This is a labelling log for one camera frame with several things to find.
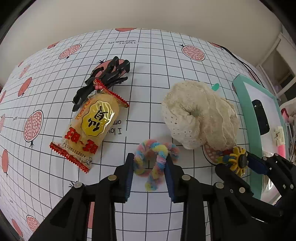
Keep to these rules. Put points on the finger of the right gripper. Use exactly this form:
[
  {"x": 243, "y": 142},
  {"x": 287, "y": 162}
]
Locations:
[
  {"x": 236, "y": 187},
  {"x": 256, "y": 164}
]

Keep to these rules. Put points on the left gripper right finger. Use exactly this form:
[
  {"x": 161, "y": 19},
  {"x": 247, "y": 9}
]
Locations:
[{"x": 230, "y": 218}]

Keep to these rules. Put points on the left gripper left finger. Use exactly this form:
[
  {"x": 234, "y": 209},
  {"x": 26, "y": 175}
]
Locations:
[{"x": 69, "y": 219}]

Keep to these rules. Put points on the yellow sunflower fidget spinner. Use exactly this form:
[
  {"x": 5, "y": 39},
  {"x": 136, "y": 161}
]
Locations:
[{"x": 235, "y": 159}]

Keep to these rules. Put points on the pink hair roller clip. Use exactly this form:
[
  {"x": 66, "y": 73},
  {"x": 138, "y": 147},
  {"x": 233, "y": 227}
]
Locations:
[{"x": 281, "y": 150}]

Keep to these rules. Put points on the black toy car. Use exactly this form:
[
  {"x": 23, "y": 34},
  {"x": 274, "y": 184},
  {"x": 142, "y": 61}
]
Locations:
[{"x": 261, "y": 117}]

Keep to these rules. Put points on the cream lace scrunchie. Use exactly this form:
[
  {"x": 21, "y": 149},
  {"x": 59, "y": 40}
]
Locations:
[{"x": 196, "y": 115}]

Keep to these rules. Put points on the yellow snack packet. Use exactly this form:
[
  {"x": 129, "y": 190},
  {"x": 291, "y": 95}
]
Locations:
[{"x": 89, "y": 126}]

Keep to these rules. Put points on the black claw hair clip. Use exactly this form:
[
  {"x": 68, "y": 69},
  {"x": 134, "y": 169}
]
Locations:
[{"x": 109, "y": 73}]

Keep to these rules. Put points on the bag of cotton swabs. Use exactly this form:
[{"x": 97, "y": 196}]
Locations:
[{"x": 269, "y": 192}]

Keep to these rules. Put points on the green shallow tray box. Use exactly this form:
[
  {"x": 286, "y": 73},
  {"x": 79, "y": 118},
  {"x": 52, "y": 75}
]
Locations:
[{"x": 248, "y": 91}]

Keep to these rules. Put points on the white bedside shelf unit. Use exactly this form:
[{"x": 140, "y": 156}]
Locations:
[{"x": 277, "y": 67}]

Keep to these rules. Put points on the white grid tablecloth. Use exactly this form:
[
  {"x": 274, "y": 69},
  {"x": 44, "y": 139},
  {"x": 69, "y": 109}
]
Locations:
[{"x": 36, "y": 108}]

